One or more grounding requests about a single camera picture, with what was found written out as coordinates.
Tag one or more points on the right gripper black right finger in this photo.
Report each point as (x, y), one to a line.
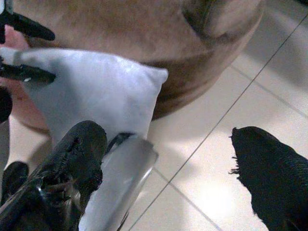
(272, 173)

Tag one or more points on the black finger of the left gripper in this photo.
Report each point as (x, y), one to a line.
(29, 26)
(26, 74)

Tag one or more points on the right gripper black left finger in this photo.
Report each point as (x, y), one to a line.
(79, 154)

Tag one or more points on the white pillow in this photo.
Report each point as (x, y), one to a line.
(96, 91)

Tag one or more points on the tan brown sofa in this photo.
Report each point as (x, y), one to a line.
(134, 31)

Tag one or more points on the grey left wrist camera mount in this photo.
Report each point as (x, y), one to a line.
(6, 5)

